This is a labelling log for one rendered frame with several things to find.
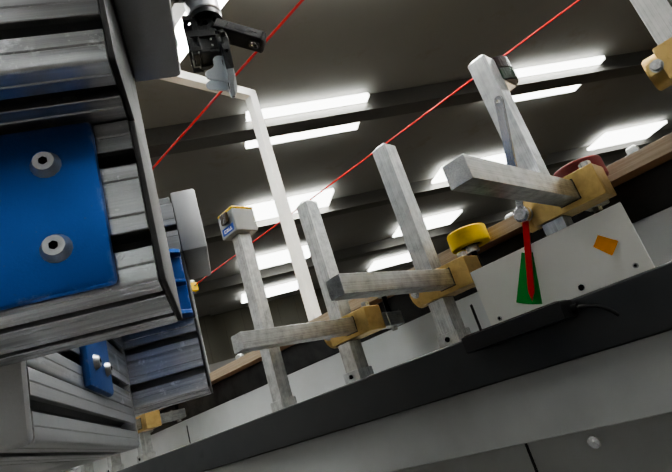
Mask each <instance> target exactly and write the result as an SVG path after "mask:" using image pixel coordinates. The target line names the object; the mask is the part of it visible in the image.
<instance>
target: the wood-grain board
mask: <svg viewBox="0 0 672 472"><path fill-rule="evenodd" d="M671 159H672V133H670V134H668V135H666V136H664V137H662V138H660V139H658V140H656V141H655V142H653V143H651V144H649V145H647V146H645V147H643V148H641V149H639V150H637V151H635V152H633V153H632V154H630V155H628V156H626V157H624V158H622V159H620V160H618V161H616V162H614V163H612V164H610V165H608V166H607V167H606V168H607V170H608V172H609V174H608V176H607V177H608V179H609V180H610V182H611V184H612V186H613V188H614V187H616V186H618V185H620V184H622V183H624V182H626V181H628V180H630V179H632V178H634V177H636V176H638V175H640V174H642V173H644V172H646V171H648V170H650V169H653V168H655V167H657V166H659V165H661V164H663V163H665V162H667V161H669V160H671ZM487 231H488V233H489V236H490V241H489V242H488V243H486V244H485V245H483V246H481V247H479V248H480V251H478V252H477V253H478V254H480V253H482V252H484V251H486V250H488V249H490V248H492V247H494V246H496V245H498V244H500V243H502V242H504V241H506V240H508V239H510V238H512V237H514V236H516V235H518V234H520V233H522V232H523V227H522V225H521V224H520V222H517V221H516V220H515V219H514V217H513V216H511V217H509V218H507V219H505V220H503V221H501V222H499V223H497V224H495V225H493V226H491V227H489V228H488V229H487ZM437 256H438V259H439V261H440V264H441V266H443V265H445V264H447V263H449V262H451V261H453V260H455V259H457V254H453V253H452V252H451V249H450V248H449V249H447V250H445V251H443V252H441V253H440V254H438V255H437ZM364 301H368V302H369V305H376V304H378V303H380V302H382V299H378V297H372V298H359V299H351V300H349V301H348V303H349V306H350V309H351V312H353V311H355V310H357V309H359V308H361V303H362V302H364ZM325 320H330V318H329V315H328V312H326V313H324V314H322V315H321V316H319V317H317V318H315V319H313V320H311V321H309V322H307V323H310V322H317V321H325ZM260 361H262V357H261V353H260V350H257V351H251V352H249V353H248V354H246V355H244V356H242V357H240V358H238V359H236V360H234V361H232V362H230V363H228V364H226V365H225V366H223V367H221V368H219V369H217V370H215V371H213V372H211V373H209V374H210V379H211V383H212V385H213V384H215V383H217V382H219V381H221V380H223V379H225V378H227V377H229V376H232V375H234V374H236V373H238V372H240V371H242V370H244V369H246V368H248V367H250V366H252V365H254V364H256V363H258V362H260Z"/></svg>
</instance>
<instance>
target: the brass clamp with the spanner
mask: <svg viewBox="0 0 672 472"><path fill-rule="evenodd" d="M563 178H564V179H568V180H571V181H572V182H573V184H574V186H575V188H576V190H577V192H578V194H579V196H580V198H579V199H577V200H575V201H573V202H571V203H569V204H567V205H565V206H563V207H559V206H553V205H546V204H539V203H532V202H525V201H524V205H525V206H526V207H529V208H531V209H532V211H533V218H532V219H531V221H529V229H530V233H533V232H535V231H537V230H540V229H542V225H544V224H546V223H548V222H550V221H552V220H554V219H556V218H558V217H560V216H569V217H573V216H575V215H577V214H579V213H581V212H583V211H585V210H587V209H589V208H591V207H593V206H596V205H598V204H600V203H602V202H604V201H606V200H608V199H610V198H612V197H614V196H616V195H617V194H616V192H615V190H614V188H613V186H612V184H611V182H610V180H609V179H608V177H607V175H606V173H605V171H604V169H603V167H601V166H598V165H595V164H592V163H589V164H587V165H586V166H584V167H582V168H580V169H578V170H576V171H574V172H572V173H571V174H569V175H567V176H565V177H563Z"/></svg>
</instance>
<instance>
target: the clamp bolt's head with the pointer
mask: <svg viewBox="0 0 672 472"><path fill-rule="evenodd" d="M528 208H529V207H528ZM529 209H530V210H531V218H530V220H529V221H531V219H532V218H533V211H532V209H531V208H529ZM514 215H515V217H516V218H517V220H524V219H525V218H526V216H527V212H526V210H525V209H524V208H521V209H517V210H516V212H515V214H514ZM529 221H527V222H525V223H522V227H523V239H524V250H525V262H526V274H527V285H528V292H529V295H530V297H531V300H532V301H533V297H534V292H535V286H534V275H533V264H532V252H531V241H530V229H529Z"/></svg>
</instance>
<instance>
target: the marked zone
mask: <svg viewBox="0 0 672 472"><path fill-rule="evenodd" d="M532 264H533V275H534V286H535V292H534V297H533V301H532V300H531V297H530V295H529V292H528V285H527V274H526V262H525V253H521V263H520V272H519V281H518V291H517V300H516V303H521V304H542V299H541V294H540V288H539V283H538V278H537V272H536V267H535V261H534V256H533V252H532Z"/></svg>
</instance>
